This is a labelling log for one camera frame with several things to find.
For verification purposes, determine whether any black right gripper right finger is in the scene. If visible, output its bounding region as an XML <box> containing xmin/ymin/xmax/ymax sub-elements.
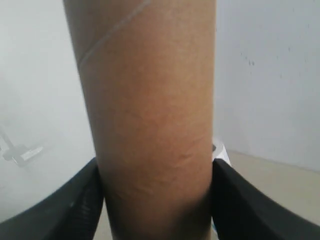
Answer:
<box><xmin>211</xmin><ymin>158</ymin><xmax>320</xmax><ymax>240</ymax></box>

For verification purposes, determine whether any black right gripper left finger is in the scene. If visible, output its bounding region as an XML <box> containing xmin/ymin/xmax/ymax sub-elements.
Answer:
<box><xmin>0</xmin><ymin>159</ymin><xmax>104</xmax><ymax>240</ymax></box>

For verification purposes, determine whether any brown cardboard tube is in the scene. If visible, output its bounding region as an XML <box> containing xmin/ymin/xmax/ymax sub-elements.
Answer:
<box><xmin>63</xmin><ymin>0</ymin><xmax>216</xmax><ymax>240</ymax></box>

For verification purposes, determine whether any printed white paper towel roll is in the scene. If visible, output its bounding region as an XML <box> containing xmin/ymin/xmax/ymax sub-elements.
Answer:
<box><xmin>211</xmin><ymin>138</ymin><xmax>232</xmax><ymax>166</ymax></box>

